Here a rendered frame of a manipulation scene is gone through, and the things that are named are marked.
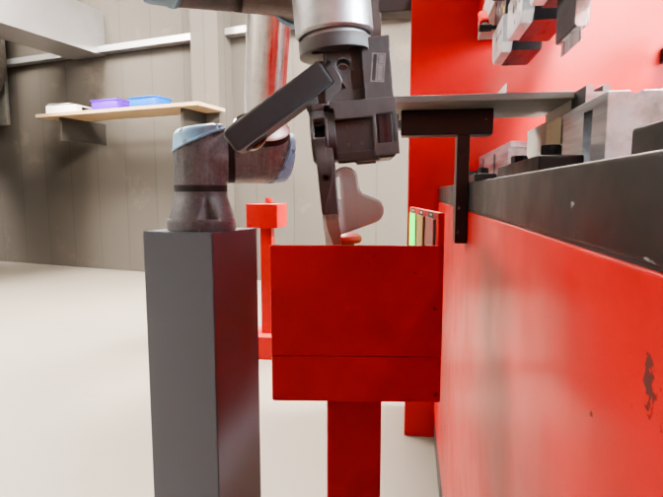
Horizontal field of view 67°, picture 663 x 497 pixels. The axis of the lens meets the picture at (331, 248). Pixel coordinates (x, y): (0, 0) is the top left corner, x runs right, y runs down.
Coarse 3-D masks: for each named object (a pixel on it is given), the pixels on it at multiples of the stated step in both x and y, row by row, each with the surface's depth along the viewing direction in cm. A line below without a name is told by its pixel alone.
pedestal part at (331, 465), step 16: (336, 416) 55; (352, 416) 55; (368, 416) 55; (336, 432) 55; (352, 432) 55; (368, 432) 55; (336, 448) 55; (352, 448) 55; (368, 448) 55; (336, 464) 56; (352, 464) 56; (368, 464) 56; (336, 480) 56; (352, 480) 56; (368, 480) 56; (336, 496) 56; (352, 496) 56; (368, 496) 56
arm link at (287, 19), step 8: (248, 0) 54; (256, 0) 54; (264, 0) 54; (272, 0) 54; (280, 0) 54; (288, 0) 54; (248, 8) 55; (256, 8) 55; (264, 8) 55; (272, 8) 55; (280, 8) 55; (288, 8) 56; (280, 16) 58; (288, 16) 57; (288, 24) 61
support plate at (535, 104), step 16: (400, 96) 74; (416, 96) 73; (432, 96) 73; (448, 96) 73; (464, 96) 72; (480, 96) 72; (496, 96) 72; (512, 96) 71; (528, 96) 71; (544, 96) 71; (560, 96) 70; (400, 112) 83; (496, 112) 83; (512, 112) 83; (528, 112) 83; (544, 112) 83
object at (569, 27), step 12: (564, 0) 78; (576, 0) 72; (588, 0) 72; (564, 12) 78; (576, 12) 72; (588, 12) 72; (564, 24) 78; (576, 24) 73; (564, 36) 78; (576, 36) 75; (564, 48) 80
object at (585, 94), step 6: (606, 84) 66; (582, 90) 67; (588, 90) 66; (594, 90) 69; (600, 90) 67; (606, 90) 66; (576, 96) 70; (582, 96) 67; (588, 96) 66; (594, 96) 66; (576, 102) 70; (582, 102) 67
